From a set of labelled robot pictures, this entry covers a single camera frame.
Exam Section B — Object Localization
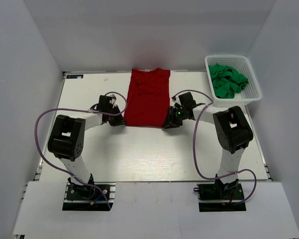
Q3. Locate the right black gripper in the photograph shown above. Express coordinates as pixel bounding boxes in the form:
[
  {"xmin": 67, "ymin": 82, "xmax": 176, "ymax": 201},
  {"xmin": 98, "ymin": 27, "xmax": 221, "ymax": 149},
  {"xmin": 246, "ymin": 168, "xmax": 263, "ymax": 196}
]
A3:
[{"xmin": 162, "ymin": 106, "xmax": 187, "ymax": 129}]

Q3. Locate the red t-shirt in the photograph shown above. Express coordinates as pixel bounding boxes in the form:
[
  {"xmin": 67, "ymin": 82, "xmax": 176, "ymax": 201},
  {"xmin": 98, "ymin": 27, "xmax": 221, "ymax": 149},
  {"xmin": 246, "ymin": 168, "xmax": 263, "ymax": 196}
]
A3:
[{"xmin": 124, "ymin": 68, "xmax": 170, "ymax": 128}]

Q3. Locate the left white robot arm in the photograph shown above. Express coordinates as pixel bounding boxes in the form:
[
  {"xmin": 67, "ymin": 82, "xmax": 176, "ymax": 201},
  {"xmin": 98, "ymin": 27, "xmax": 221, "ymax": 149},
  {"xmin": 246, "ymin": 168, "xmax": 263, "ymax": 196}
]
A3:
[{"xmin": 48, "ymin": 105, "xmax": 125, "ymax": 199}]

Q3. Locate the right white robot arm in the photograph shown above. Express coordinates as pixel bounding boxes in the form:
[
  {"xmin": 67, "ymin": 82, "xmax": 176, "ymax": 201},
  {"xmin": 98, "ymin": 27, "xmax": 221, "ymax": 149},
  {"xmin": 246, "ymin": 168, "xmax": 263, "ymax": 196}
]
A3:
[{"xmin": 162, "ymin": 103, "xmax": 254, "ymax": 199}]

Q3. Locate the blue label sticker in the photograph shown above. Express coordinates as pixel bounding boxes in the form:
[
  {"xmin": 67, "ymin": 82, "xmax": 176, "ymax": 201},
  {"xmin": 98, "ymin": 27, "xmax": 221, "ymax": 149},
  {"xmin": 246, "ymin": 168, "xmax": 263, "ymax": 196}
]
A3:
[{"xmin": 66, "ymin": 74, "xmax": 84, "ymax": 79}]

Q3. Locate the green t-shirt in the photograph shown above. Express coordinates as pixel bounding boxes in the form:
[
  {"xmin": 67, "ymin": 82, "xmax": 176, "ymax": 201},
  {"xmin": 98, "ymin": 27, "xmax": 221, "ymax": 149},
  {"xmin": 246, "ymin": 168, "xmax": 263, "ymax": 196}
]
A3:
[{"xmin": 208, "ymin": 64, "xmax": 249, "ymax": 99}]

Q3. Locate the white plastic basket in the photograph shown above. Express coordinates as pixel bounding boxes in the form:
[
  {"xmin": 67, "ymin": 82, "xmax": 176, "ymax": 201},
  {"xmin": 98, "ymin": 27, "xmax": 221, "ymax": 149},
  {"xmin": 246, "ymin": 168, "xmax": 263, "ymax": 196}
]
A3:
[{"xmin": 205, "ymin": 55, "xmax": 262, "ymax": 107}]

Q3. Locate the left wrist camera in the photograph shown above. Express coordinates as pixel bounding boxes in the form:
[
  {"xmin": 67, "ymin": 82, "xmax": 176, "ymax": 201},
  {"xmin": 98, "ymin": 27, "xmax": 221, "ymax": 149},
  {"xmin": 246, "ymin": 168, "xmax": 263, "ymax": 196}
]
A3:
[{"xmin": 96, "ymin": 94, "xmax": 116, "ymax": 112}]

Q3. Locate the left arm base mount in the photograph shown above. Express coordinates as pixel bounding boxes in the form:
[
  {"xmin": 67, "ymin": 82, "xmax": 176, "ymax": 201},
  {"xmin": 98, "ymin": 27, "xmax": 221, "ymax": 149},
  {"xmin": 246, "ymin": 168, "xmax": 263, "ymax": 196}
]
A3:
[{"xmin": 62, "ymin": 178, "xmax": 116, "ymax": 212}]

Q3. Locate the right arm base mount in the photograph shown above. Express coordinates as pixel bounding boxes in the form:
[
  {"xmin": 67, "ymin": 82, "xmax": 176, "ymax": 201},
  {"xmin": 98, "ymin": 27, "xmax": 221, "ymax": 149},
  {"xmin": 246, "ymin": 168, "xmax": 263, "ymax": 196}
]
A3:
[{"xmin": 193, "ymin": 179, "xmax": 246, "ymax": 212}]

